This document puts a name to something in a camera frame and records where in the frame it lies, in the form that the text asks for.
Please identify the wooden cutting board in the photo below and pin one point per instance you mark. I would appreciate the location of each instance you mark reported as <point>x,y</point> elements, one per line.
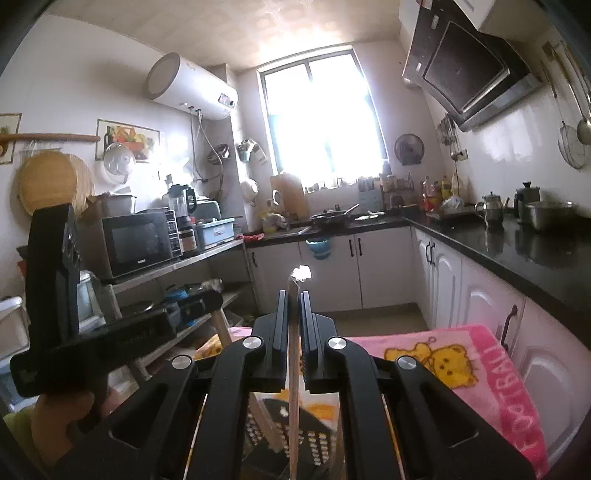
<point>288,194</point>

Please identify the metal storage shelf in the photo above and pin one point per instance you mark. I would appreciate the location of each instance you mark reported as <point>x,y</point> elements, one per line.
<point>184,267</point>

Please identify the pink printed blanket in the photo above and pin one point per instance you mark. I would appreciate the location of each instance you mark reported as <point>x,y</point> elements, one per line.
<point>485,383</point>

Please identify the plastic drawer unit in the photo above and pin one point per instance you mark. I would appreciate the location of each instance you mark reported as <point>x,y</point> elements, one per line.
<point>11,341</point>

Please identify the black microwave oven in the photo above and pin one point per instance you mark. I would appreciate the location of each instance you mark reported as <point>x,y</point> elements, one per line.
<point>138,242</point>

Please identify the dark pot with lid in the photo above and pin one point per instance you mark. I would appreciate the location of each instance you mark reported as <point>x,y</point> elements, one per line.
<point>526,196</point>

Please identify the kitchen window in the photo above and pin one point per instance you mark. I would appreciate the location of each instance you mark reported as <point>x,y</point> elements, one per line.
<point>323,120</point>

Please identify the white water heater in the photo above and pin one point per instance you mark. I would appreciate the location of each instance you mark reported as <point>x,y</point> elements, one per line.
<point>194,87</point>

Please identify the dark green utensil basket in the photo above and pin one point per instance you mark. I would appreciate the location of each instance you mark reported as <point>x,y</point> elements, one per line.
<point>316,443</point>

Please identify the blue pot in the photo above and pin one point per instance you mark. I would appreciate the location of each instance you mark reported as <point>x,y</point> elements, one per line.
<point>176,293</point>

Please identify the white wall caddy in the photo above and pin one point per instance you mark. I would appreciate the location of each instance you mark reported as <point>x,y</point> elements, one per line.
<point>251,150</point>

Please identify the blue plastic basin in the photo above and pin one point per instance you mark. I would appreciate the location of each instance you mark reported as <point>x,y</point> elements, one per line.
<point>318,248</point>

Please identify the black blender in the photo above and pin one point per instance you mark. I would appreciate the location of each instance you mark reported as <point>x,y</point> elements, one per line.
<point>182,217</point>

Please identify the black kitchen countertop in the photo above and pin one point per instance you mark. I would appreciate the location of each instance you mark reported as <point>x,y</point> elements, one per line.
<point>531,263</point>

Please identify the round bamboo tray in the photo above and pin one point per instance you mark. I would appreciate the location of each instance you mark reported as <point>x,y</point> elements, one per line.
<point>48,184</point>

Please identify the black range hood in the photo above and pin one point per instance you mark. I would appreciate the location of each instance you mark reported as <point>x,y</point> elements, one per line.
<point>466,69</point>

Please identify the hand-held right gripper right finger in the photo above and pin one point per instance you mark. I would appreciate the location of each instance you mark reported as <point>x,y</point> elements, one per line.
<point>308,332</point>

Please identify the group of condiment bottles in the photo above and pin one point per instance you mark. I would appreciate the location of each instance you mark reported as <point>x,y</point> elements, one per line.
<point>441,194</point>

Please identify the fruit wall poster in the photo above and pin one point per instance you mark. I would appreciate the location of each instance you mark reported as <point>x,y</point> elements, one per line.
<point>129,138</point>

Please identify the grey plastic box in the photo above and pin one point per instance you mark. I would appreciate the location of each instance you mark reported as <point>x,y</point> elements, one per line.
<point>217,233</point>

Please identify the wooden rolling pin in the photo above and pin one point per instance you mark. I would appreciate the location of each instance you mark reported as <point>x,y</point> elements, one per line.
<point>51,137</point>

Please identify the metal ladle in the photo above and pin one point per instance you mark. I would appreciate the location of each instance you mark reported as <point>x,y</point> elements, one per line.
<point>584,124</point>

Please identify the metal kettle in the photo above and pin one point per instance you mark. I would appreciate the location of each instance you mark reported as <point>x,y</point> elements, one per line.
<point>491,210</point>

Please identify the wall socket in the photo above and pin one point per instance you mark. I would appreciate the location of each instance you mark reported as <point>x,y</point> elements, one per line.
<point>458,154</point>

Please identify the person's left hand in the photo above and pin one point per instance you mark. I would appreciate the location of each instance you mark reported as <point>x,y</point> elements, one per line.
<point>55,424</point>

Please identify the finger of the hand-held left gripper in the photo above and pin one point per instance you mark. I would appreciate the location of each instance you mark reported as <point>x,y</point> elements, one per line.
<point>184,318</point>
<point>205,300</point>

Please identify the small wall fan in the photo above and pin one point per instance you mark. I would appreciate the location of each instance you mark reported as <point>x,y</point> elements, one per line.
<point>409,148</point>

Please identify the steel cooking pot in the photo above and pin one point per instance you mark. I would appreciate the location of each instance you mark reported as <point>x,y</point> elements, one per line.
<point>549,216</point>

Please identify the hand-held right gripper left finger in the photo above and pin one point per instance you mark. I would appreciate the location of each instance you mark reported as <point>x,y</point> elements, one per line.
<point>277,332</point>

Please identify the black frying pan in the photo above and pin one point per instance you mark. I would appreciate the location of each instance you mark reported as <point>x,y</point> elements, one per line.
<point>330,216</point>

